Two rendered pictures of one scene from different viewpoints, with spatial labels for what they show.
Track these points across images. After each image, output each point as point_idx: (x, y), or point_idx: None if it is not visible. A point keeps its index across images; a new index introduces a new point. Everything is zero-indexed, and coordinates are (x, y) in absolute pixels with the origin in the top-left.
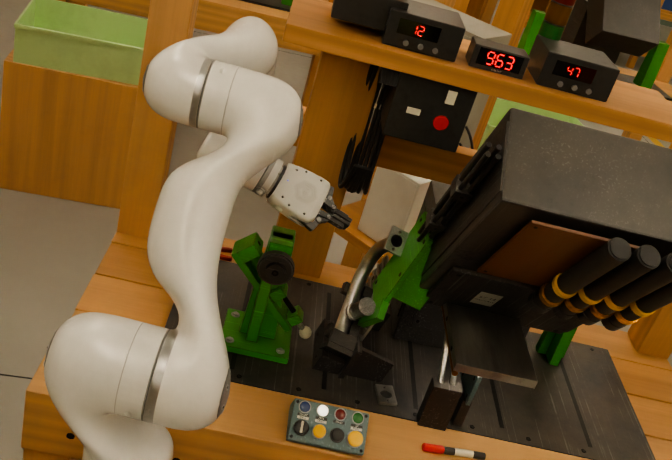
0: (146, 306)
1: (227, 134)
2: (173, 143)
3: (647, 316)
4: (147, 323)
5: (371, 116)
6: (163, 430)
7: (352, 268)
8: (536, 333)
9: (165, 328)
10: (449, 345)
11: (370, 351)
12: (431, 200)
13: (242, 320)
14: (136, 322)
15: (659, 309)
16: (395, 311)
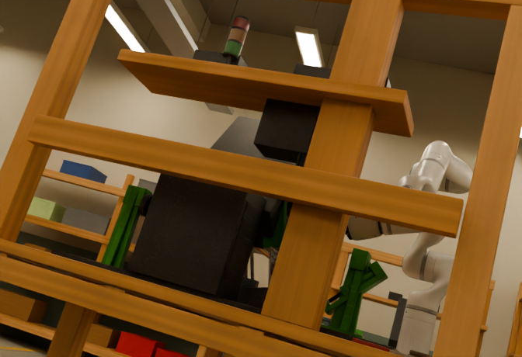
0: None
1: None
2: (452, 267)
3: (19, 213)
4: (436, 253)
5: None
6: (414, 291)
7: (230, 306)
8: (104, 264)
9: (429, 251)
10: (268, 253)
11: None
12: (256, 195)
13: (355, 327)
14: (440, 253)
15: (30, 201)
16: (232, 290)
